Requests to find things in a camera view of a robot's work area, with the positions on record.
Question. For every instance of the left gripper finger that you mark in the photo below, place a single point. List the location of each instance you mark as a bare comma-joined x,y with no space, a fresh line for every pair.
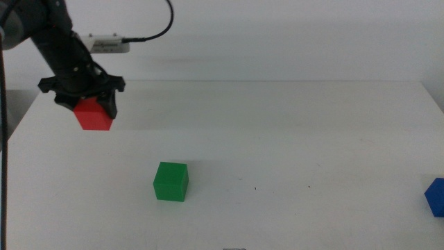
110,104
66,100

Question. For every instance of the red cube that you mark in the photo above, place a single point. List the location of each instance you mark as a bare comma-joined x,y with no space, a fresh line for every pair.
93,118

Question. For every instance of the green cube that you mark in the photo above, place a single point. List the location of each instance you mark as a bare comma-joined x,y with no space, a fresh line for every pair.
170,183

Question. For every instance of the blue cube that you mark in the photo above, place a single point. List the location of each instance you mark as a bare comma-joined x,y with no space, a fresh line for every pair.
437,198

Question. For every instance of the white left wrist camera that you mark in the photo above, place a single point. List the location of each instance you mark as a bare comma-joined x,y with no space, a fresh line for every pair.
107,44

